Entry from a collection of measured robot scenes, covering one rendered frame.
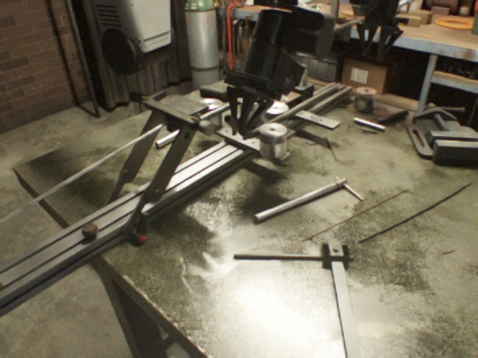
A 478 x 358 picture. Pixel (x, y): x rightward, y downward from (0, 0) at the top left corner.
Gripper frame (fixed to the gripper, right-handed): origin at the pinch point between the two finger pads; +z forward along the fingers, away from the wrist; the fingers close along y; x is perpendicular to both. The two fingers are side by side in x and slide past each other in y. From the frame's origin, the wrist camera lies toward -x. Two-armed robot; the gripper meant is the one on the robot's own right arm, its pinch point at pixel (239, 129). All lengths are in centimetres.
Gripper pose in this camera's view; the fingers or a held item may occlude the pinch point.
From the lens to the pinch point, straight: 63.6
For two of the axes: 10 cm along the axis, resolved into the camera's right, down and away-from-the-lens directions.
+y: -7.3, -3.8, 5.7
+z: -3.1, 9.3, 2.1
